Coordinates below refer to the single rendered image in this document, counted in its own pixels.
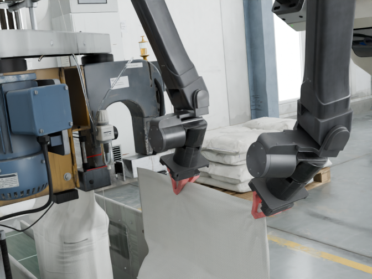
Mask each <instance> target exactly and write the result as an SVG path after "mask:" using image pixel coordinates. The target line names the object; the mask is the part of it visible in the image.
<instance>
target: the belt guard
mask: <svg viewBox="0 0 372 279"><path fill-rule="evenodd" d="M111 52H112V50H111V41H110V35H109V34H107V33H87V32H66V31H54V30H33V29H4V30H0V58H1V60H9V59H32V58H40V57H41V56H42V55H46V56H44V58H48V57H57V56H71V54H75V55H79V54H80V55H83V56H87V55H98V54H109V53H111Z"/></svg>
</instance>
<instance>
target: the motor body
mask: <svg viewBox="0 0 372 279"><path fill-rule="evenodd" d="M36 78H37V77H36V73H27V74H15V75H4V76H0V200H14V199H20V198H25V197H29V196H31V195H34V194H37V193H39V192H41V191H43V190H44V189H45V188H46V187H47V186H48V176H47V169H46V165H45V159H44V155H43V150H42V147H40V145H39V143H38V142H37V136H35V135H15V134H14V133H13V132H12V129H11V122H10V118H9V111H8V104H7V97H6V94H7V92H9V91H13V90H20V89H28V88H31V87H38V84H37V82H36V81H33V80H35V79H36Z"/></svg>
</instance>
